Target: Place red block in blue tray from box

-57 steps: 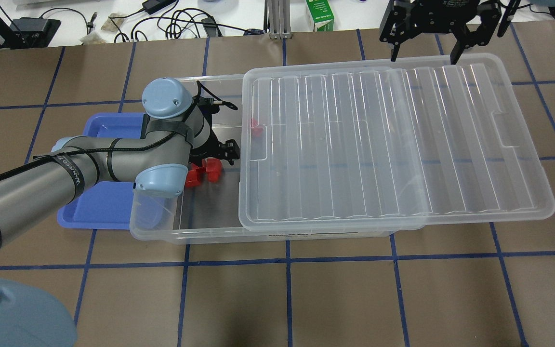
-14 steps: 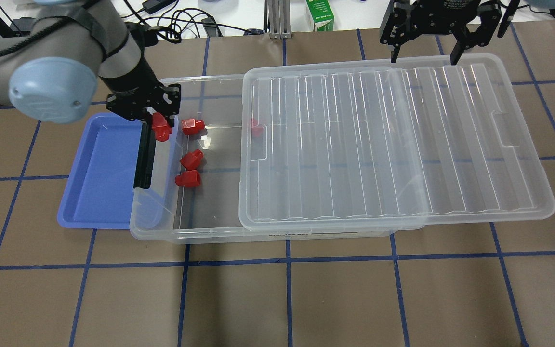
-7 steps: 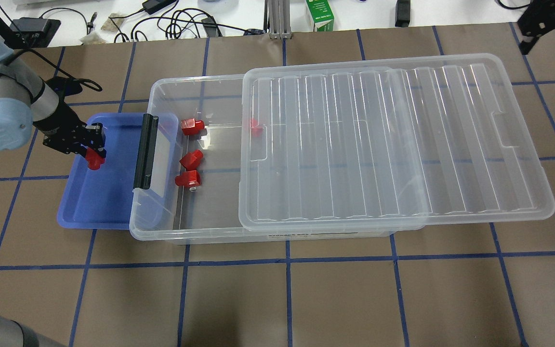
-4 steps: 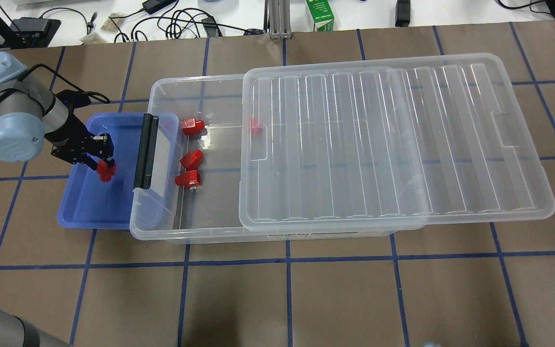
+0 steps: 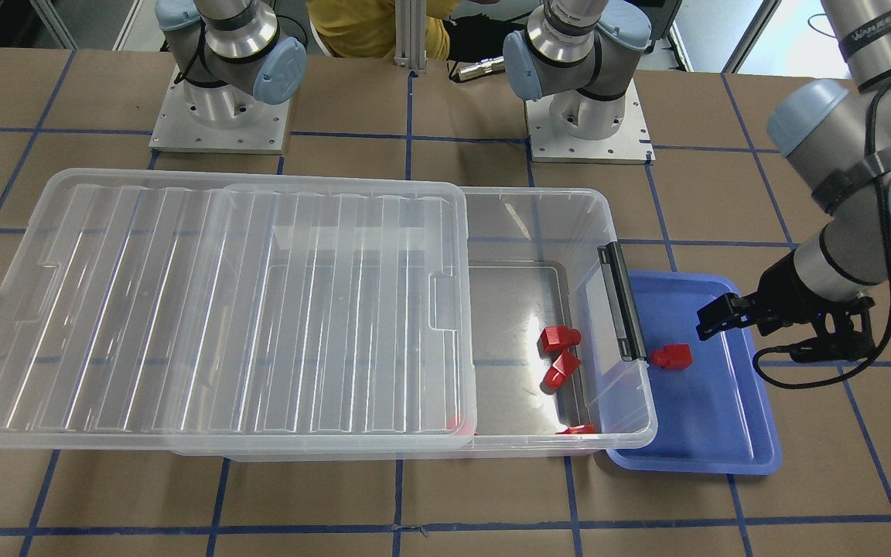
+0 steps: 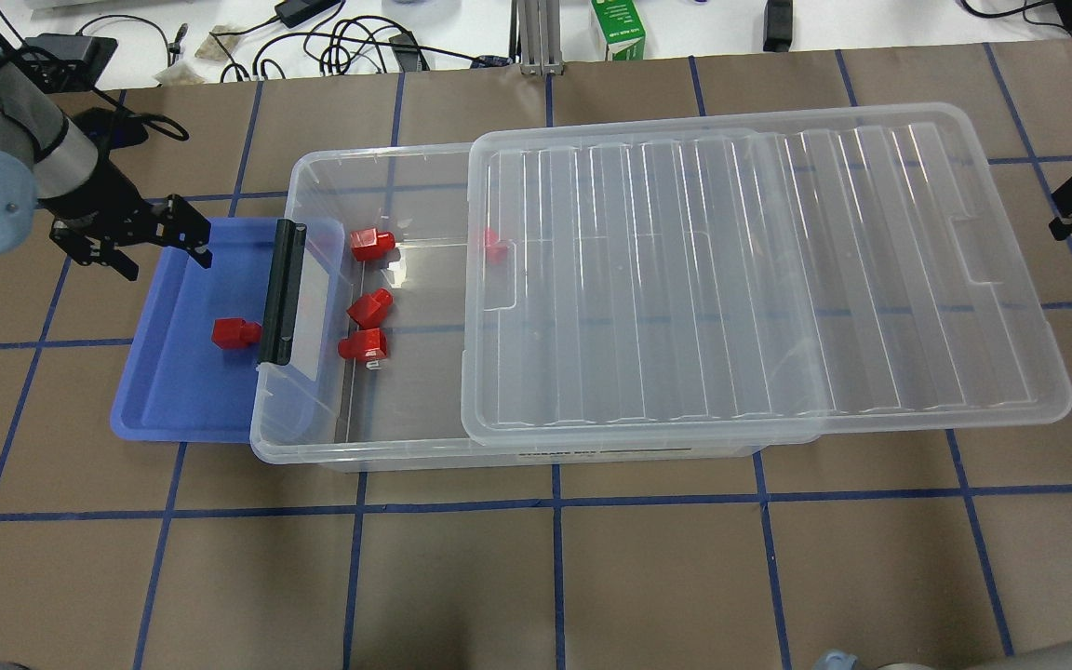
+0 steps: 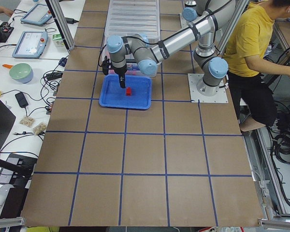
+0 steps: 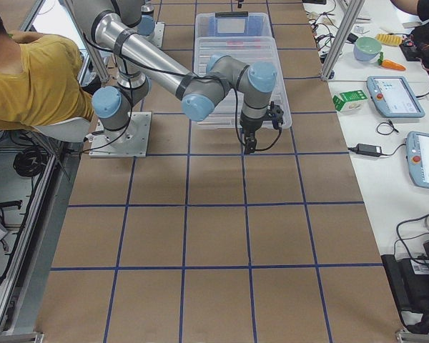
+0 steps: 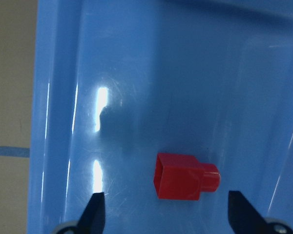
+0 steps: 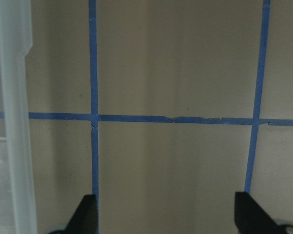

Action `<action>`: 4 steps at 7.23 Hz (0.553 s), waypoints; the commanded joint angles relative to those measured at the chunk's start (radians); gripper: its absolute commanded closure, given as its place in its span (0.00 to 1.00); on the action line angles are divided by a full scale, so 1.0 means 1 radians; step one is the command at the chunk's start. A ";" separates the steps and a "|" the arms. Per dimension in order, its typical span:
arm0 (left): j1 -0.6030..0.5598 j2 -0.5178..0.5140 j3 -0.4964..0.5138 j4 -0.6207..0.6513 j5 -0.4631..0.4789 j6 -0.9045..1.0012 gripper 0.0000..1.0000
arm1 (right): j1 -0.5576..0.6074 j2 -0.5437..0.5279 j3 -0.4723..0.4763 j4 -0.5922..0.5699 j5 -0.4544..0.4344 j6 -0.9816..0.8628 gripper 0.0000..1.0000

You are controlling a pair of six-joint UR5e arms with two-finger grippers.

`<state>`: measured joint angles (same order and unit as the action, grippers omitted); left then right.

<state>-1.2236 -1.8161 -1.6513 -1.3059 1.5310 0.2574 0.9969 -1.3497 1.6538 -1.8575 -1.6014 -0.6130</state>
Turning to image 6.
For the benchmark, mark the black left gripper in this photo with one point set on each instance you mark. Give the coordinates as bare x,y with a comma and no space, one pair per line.
100,207

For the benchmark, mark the red block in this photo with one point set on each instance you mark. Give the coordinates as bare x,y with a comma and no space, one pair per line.
495,250
368,346
371,244
370,310
235,333

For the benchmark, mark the clear plastic box lid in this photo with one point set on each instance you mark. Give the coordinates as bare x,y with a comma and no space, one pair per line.
927,313

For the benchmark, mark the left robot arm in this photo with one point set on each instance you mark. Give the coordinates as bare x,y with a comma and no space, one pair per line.
48,160

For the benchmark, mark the blue plastic tray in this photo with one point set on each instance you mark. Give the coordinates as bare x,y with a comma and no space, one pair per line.
177,384

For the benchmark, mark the clear plastic storage box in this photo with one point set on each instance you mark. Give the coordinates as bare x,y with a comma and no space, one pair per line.
378,372

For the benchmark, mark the black power adapter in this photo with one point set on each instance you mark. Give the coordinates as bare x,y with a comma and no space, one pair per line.
293,13

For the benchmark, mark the black device on desk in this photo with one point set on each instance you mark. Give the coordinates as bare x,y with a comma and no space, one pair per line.
778,26

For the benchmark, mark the green white carton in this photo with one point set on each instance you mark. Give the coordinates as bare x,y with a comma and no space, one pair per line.
619,30

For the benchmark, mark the black box latch handle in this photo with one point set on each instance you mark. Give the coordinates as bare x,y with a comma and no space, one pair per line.
283,292

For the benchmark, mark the aluminium frame post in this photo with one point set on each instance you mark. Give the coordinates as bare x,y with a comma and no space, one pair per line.
535,37

